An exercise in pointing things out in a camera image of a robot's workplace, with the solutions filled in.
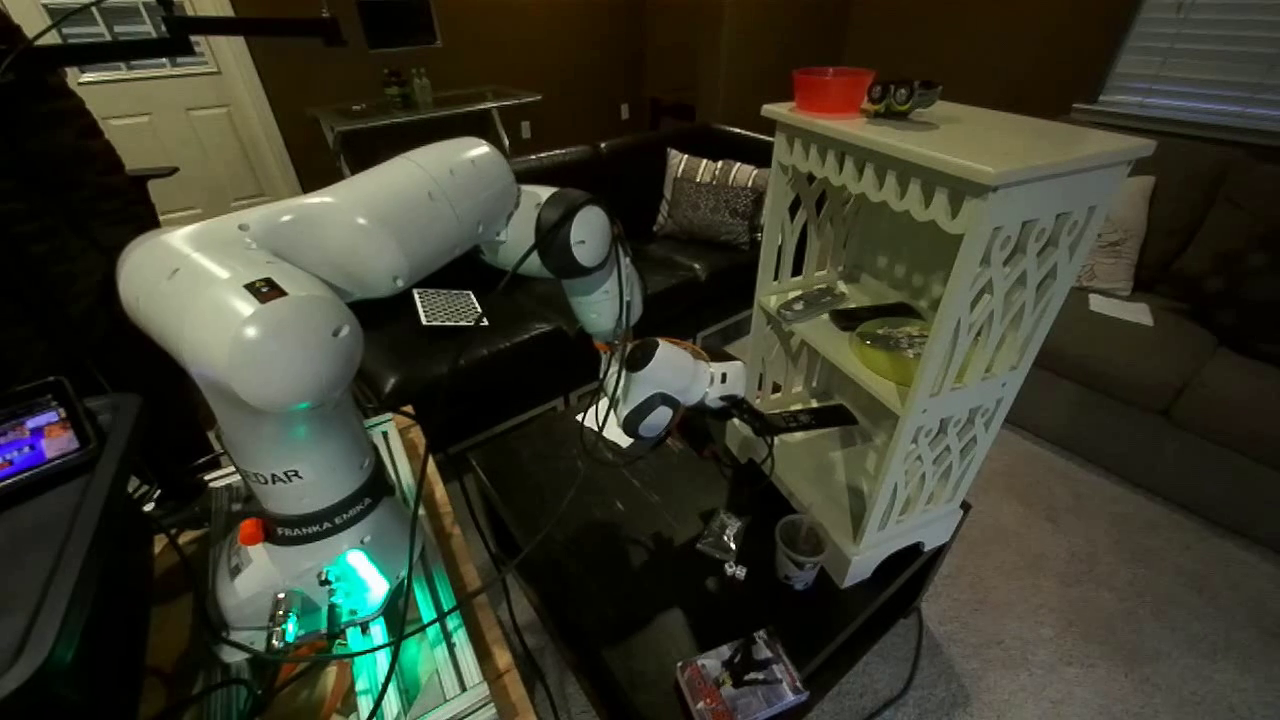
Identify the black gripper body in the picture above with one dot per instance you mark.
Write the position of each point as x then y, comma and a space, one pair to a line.
758, 416

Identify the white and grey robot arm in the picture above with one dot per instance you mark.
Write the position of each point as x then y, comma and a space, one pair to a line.
300, 260

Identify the grey remote control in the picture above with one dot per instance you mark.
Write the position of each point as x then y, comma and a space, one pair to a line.
810, 302

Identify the white carved wooden shelf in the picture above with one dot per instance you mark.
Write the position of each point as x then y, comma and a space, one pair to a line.
960, 150

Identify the clear plastic wrapper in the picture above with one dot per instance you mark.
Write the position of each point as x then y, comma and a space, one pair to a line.
720, 535

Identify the white paper cup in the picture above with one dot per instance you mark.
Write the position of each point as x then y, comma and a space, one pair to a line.
800, 555

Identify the yellow-green plate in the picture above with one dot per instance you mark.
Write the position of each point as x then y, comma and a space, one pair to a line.
890, 350

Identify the pair of white dice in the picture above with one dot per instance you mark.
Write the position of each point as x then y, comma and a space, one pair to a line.
736, 571

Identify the patterned throw pillow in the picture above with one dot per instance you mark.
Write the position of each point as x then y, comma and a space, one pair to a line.
712, 205

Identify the printed magazine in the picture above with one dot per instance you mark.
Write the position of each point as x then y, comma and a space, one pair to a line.
740, 680

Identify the black leather sofa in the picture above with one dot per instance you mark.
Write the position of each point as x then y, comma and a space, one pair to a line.
500, 350

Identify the black and white checkerboard card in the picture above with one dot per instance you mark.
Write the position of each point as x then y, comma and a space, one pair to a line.
449, 307

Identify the red plastic bowl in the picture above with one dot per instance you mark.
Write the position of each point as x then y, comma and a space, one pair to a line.
832, 90

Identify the black and yellow toy car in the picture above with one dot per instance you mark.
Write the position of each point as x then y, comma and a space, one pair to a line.
902, 97

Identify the white sheet of paper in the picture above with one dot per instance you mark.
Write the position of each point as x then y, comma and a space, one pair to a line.
1122, 309

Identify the grey fabric sofa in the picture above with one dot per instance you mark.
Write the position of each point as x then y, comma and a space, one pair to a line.
1150, 400

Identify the white throw pillow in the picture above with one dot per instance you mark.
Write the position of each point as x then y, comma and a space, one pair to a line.
1118, 245

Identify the dark console table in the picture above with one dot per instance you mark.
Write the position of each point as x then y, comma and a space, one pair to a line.
430, 115

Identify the group of bottles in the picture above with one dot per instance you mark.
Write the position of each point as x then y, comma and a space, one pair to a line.
408, 90

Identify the window with white blinds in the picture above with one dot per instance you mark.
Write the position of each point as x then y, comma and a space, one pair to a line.
1200, 60

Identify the white panel door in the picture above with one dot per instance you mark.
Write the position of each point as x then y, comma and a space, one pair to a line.
190, 130

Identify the tablet with lit screen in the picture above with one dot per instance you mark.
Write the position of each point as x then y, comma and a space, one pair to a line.
40, 435

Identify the dark wall picture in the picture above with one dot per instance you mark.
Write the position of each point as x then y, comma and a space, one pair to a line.
398, 22

